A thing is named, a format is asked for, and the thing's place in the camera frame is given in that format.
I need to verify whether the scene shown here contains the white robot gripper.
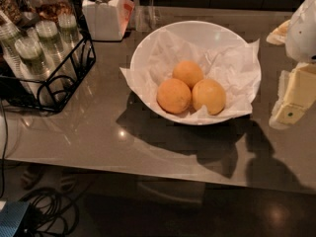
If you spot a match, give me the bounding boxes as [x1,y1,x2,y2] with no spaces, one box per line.
[266,0,316,129]

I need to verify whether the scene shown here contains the white round bowl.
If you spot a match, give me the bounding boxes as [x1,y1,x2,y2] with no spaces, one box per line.
[129,20,262,126]

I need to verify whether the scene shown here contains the white crumpled paper liner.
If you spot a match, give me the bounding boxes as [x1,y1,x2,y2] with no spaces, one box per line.
[119,29,263,125]

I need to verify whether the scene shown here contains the orange fruit front right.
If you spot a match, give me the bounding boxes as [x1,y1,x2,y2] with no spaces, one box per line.
[192,79,226,115]

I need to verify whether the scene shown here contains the orange fruit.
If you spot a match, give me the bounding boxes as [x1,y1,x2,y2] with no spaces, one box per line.
[156,78,192,114]
[172,60,203,89]
[192,79,226,115]

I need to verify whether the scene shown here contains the orange fruit at back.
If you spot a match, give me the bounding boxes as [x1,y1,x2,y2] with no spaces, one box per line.
[172,60,203,89]

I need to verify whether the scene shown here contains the orange fruit front left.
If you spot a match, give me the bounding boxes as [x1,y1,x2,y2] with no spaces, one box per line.
[156,78,192,114]

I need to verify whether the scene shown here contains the clear acrylic stand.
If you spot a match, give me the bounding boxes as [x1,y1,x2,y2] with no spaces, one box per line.
[133,0,159,32]

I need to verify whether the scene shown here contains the white ceramic clip-top jar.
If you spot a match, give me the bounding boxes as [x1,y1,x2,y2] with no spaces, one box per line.
[82,0,134,41]

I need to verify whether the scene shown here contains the clear plastic cup stack right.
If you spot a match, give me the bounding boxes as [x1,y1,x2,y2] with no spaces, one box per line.
[58,14,82,65]

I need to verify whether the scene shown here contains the clear plastic cup stack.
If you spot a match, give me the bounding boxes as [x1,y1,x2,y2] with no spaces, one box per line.
[36,21,77,80]
[0,23,23,79]
[14,37,52,96]
[58,14,82,65]

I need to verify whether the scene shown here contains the clear plastic cup stack middle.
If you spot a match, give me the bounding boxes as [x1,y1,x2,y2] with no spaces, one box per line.
[36,21,77,80]

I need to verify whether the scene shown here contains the glass jar with snacks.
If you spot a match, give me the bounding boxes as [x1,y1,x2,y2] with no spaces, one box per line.
[21,0,74,23]

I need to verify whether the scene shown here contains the clear plastic cup stack front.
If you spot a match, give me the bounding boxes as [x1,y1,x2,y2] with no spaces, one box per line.
[14,37,52,96]

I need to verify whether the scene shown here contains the clear plastic cup stack left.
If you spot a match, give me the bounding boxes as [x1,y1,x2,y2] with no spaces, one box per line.
[0,23,23,79]

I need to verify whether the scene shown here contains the blue box on floor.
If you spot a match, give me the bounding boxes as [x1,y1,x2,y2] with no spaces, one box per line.
[0,201,30,237]

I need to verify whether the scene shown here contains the black wire rack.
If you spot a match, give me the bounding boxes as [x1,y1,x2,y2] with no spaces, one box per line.
[0,0,96,113]

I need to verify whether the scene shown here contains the black coiled cable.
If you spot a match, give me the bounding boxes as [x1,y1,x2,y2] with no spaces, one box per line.
[18,186,82,237]

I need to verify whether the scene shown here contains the black hanging cable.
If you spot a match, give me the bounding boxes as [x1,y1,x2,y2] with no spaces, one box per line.
[0,99,10,199]

